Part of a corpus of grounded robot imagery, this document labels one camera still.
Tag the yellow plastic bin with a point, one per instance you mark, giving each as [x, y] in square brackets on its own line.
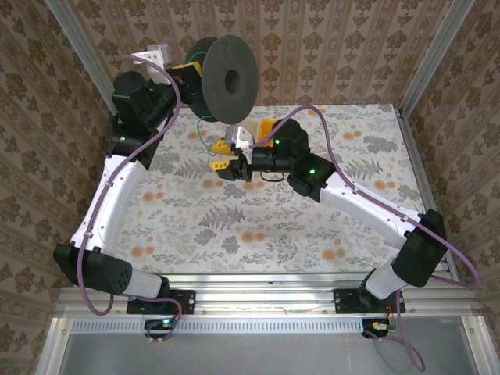
[267, 131]

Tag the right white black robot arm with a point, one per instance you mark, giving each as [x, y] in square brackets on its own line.
[363, 203]

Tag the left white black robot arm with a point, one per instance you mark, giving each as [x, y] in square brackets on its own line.
[101, 211]

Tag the small black controller board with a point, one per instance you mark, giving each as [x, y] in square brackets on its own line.
[156, 323]
[369, 324]

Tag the grey metal panel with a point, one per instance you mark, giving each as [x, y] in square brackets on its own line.
[254, 355]

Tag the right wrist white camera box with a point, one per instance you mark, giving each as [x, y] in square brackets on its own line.
[238, 136]

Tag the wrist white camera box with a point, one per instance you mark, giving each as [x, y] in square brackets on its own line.
[154, 54]
[238, 136]

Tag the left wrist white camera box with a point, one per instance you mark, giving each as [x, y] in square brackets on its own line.
[154, 54]

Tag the aluminium frame post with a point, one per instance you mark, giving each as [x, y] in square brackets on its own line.
[433, 58]
[86, 58]

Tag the aluminium table side rail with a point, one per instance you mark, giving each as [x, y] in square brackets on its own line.
[414, 156]

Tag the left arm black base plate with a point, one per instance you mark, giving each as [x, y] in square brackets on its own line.
[187, 301]

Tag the aluminium mounting rail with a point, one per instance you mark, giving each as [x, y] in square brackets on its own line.
[265, 301]

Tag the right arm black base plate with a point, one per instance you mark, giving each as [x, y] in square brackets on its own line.
[343, 301]

